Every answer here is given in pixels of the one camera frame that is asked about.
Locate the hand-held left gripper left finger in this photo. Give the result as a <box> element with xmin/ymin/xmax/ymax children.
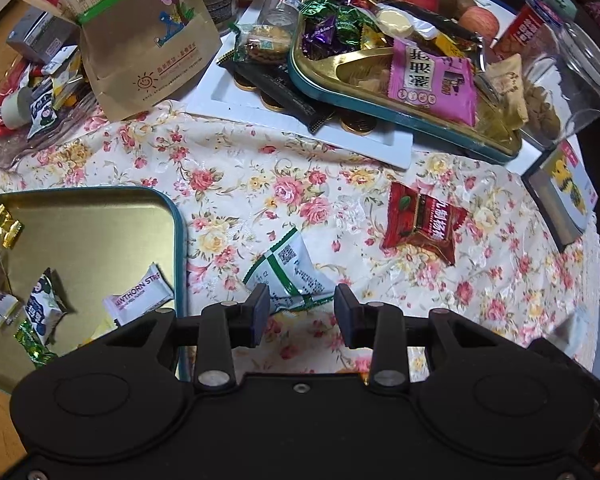
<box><xmin>102</xmin><ymin>284</ymin><xmax>271</xmax><ymax>392</ymax></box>

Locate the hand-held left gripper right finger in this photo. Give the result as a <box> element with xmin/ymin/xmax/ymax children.
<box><xmin>334</xmin><ymin>285</ymin><xmax>507</xmax><ymax>394</ymax></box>

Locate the green white snack packet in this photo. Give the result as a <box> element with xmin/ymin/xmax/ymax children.
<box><xmin>244</xmin><ymin>227</ymin><xmax>334</xmax><ymax>314</ymax></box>

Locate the white purple strip packet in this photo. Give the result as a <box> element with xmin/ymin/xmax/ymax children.
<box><xmin>103</xmin><ymin>262</ymin><xmax>175</xmax><ymax>327</ymax></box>

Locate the gold tin tray teal rim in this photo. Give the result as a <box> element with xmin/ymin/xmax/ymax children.
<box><xmin>0</xmin><ymin>186</ymin><xmax>187</xmax><ymax>392</ymax></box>

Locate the blue white milk candy packet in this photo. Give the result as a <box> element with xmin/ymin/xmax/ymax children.
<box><xmin>24</xmin><ymin>269</ymin><xmax>67</xmax><ymax>346</ymax></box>

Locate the green foil candy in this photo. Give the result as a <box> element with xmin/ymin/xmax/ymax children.
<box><xmin>300</xmin><ymin>0</ymin><xmax>367</xmax><ymax>54</ymax></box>
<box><xmin>14</xmin><ymin>320</ymin><xmax>59</xmax><ymax>367</ymax></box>

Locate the gold foil candy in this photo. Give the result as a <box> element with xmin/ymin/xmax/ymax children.
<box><xmin>0</xmin><ymin>204</ymin><xmax>25</xmax><ymax>249</ymax></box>

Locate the red snack packet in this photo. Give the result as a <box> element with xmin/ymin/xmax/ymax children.
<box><xmin>382</xmin><ymin>181</ymin><xmax>469</xmax><ymax>267</ymax></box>

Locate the floral tablecloth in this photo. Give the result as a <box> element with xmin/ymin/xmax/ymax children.
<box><xmin>0</xmin><ymin>100</ymin><xmax>600</xmax><ymax>387</ymax></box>

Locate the white foam tray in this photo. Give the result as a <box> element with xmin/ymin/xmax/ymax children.
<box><xmin>186</xmin><ymin>22</ymin><xmax>416</xmax><ymax>170</ymax></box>

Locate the box with yellow figure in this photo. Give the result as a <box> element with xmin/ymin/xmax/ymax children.
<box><xmin>522</xmin><ymin>140</ymin><xmax>600</xmax><ymax>254</ymax></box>

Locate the gold divided tin tray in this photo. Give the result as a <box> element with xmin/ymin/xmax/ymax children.
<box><xmin>287</xmin><ymin>0</ymin><xmax>523</xmax><ymax>164</ymax></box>

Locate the pink snack packet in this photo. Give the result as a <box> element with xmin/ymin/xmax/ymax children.
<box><xmin>387</xmin><ymin>37</ymin><xmax>477</xmax><ymax>126</ymax></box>

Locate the clear cookie packet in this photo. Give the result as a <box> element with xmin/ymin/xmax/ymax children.
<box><xmin>232</xmin><ymin>24</ymin><xmax>294</xmax><ymax>66</ymax></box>

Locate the clear glass dish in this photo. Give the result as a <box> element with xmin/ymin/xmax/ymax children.
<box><xmin>0</xmin><ymin>55</ymin><xmax>107</xmax><ymax>169</ymax></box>

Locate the kraft paper bag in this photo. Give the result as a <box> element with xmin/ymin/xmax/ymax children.
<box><xmin>2</xmin><ymin>0</ymin><xmax>222</xmax><ymax>122</ymax></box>

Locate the triangular cracker packet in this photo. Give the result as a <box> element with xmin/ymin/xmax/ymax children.
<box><xmin>485</xmin><ymin>52</ymin><xmax>530</xmax><ymax>131</ymax></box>

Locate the pale jelly cup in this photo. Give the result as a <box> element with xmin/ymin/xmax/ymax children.
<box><xmin>376</xmin><ymin>5</ymin><xmax>416</xmax><ymax>36</ymax></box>

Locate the black yellow long packet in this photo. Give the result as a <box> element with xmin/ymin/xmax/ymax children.
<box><xmin>380</xmin><ymin>0</ymin><xmax>481</xmax><ymax>56</ymax></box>

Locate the clear drinking glass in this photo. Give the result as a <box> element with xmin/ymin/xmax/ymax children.
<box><xmin>260</xmin><ymin>0</ymin><xmax>305</xmax><ymax>29</ymax></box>

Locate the white tape roll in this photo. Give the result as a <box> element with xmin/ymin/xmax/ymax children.
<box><xmin>1</xmin><ymin>87</ymin><xmax>34</xmax><ymax>129</ymax></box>

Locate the brown kiwi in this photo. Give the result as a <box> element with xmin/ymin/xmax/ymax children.
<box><xmin>440</xmin><ymin>0</ymin><xmax>476</xmax><ymax>19</ymax></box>

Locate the large clear glass jar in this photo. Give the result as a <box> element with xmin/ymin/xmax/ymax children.
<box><xmin>520</xmin><ymin>0</ymin><xmax>600</xmax><ymax>149</ymax></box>

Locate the grey box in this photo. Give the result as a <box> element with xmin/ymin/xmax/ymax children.
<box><xmin>5</xmin><ymin>10</ymin><xmax>79</xmax><ymax>64</ymax></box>

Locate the teal round cap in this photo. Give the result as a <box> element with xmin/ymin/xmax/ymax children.
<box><xmin>542</xmin><ymin>0</ymin><xmax>576</xmax><ymax>19</ymax></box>

